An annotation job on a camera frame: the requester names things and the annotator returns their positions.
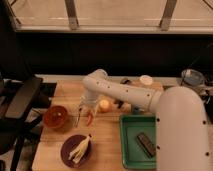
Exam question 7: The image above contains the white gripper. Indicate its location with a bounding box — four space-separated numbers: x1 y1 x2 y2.
80 96 99 117

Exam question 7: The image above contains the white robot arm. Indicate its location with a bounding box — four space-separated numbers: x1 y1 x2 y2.
82 69 213 171

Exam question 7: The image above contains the green plastic tray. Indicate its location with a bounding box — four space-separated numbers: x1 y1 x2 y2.
119 115 156 170

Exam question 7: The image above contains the orange round fruit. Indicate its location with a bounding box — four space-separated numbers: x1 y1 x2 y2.
99 100 111 113

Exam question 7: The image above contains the small metal fork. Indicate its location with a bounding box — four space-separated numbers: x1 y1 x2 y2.
75 107 83 127

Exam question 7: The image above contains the orange translucent bowl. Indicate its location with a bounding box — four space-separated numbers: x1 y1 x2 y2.
43 106 68 129

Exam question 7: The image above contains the dark maroon plate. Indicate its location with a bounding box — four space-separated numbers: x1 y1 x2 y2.
60 134 92 168

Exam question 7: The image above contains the peeled banana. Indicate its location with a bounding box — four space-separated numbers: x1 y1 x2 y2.
68 135 91 164

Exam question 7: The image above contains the dark brown rectangular block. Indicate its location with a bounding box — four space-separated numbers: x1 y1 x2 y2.
137 132 156 157

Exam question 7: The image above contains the black office chair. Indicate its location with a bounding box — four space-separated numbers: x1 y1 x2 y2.
0 77 56 171

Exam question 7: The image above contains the round metal dish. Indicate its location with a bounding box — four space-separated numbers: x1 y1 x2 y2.
181 69 205 86

